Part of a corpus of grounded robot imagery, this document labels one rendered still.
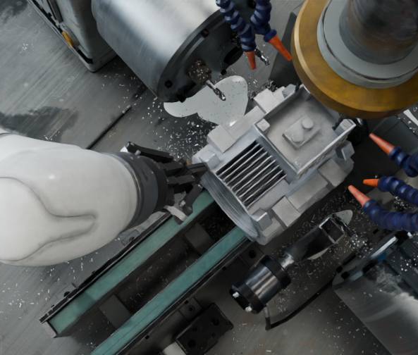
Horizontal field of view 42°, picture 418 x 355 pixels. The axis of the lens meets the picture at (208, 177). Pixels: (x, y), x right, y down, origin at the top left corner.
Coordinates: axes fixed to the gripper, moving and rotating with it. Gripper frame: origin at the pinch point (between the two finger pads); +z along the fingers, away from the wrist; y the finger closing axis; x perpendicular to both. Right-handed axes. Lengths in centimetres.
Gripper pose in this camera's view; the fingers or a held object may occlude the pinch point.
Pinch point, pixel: (191, 173)
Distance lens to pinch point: 81.9
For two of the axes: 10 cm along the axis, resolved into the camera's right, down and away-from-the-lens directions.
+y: -6.6, -7.3, 1.7
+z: 3.4, -0.9, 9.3
